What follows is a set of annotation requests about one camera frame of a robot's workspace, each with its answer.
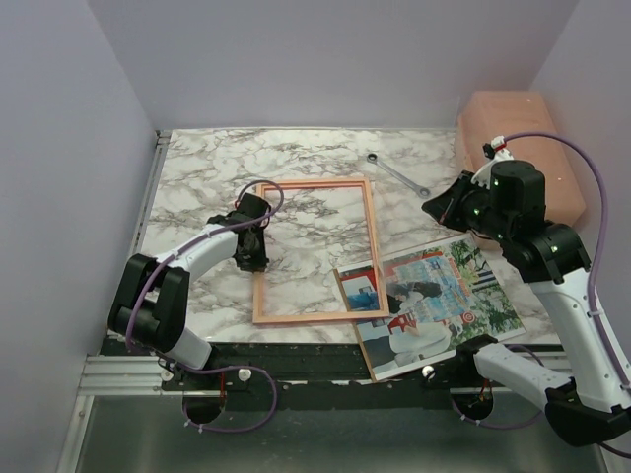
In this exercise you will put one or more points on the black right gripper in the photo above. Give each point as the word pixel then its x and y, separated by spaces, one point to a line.
pixel 445 206

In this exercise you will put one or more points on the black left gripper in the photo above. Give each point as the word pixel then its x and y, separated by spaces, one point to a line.
pixel 259 262

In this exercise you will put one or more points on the pink photo frame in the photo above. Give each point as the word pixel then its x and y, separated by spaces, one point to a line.
pixel 324 223

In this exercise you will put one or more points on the printed photo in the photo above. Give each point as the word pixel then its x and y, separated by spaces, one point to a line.
pixel 438 295

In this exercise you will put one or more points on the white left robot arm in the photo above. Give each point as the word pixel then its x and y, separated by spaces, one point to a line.
pixel 150 304

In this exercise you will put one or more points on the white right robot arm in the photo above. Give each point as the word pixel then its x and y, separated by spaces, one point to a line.
pixel 591 405

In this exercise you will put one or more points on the silver ratchet wrench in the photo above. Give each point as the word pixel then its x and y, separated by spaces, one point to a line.
pixel 419 190

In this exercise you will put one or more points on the translucent orange plastic box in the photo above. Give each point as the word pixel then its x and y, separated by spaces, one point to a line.
pixel 489 114

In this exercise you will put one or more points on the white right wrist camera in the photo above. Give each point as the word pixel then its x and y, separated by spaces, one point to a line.
pixel 497 150

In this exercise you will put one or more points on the aluminium extrusion rail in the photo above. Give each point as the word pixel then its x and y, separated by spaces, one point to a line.
pixel 122 376

